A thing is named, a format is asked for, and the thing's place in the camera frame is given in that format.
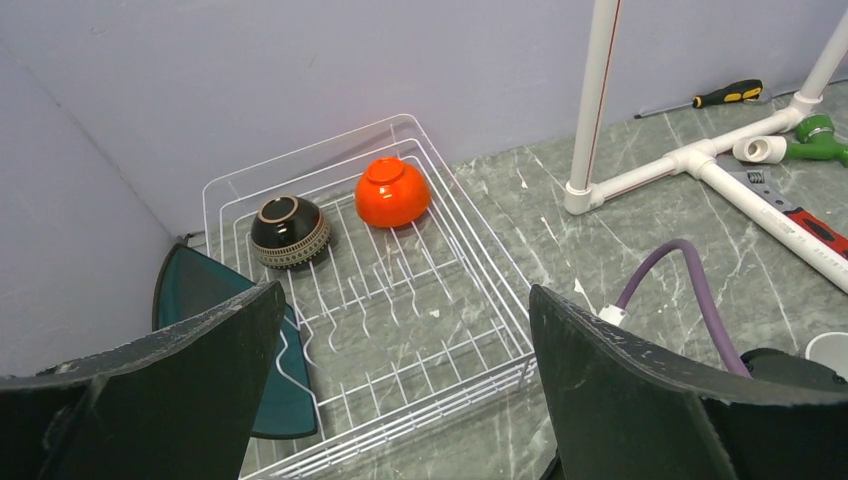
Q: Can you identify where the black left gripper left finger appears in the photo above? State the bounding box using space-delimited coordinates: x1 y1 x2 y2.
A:
1 283 285 479

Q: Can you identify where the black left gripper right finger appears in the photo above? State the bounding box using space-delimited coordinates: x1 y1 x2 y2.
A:
529 285 847 479

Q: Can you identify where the teal square plate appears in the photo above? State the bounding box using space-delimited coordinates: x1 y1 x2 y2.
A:
152 244 318 440

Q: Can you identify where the brown patterned bowl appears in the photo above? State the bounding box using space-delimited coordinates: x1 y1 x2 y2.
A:
250 195 331 269

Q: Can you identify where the grey blue-handled mug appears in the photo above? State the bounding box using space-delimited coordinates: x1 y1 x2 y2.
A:
801 331 848 379

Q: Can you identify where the orange plastic bowl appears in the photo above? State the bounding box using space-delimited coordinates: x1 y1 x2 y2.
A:
354 157 431 229

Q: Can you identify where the green plastic faucet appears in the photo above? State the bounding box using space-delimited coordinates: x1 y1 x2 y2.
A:
784 114 847 167

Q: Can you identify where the black yellow screwdriver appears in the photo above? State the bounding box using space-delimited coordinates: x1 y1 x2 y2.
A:
633 79 764 119

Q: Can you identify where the white PVC pipe frame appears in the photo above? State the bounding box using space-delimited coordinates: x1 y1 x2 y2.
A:
564 1 847 290

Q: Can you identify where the white wire dish rack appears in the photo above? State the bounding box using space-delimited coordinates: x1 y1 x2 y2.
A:
202 114 536 479

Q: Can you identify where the red-handled adjustable wrench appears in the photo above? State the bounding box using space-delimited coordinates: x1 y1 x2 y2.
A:
717 155 847 258

